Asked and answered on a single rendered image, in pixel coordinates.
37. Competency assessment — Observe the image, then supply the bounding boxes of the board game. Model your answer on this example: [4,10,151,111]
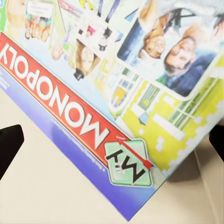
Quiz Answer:
[0,0,224,222]

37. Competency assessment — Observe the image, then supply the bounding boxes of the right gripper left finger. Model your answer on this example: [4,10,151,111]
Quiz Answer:
[0,124,24,180]

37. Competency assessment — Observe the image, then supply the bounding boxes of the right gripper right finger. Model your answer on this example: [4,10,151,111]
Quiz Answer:
[209,124,224,162]

